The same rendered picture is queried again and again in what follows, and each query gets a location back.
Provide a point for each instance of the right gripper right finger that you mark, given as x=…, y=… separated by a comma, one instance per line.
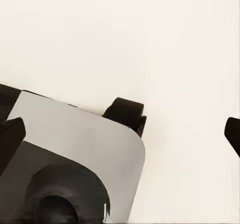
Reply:
x=232, y=133

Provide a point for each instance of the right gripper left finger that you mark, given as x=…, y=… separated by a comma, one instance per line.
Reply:
x=12, y=133

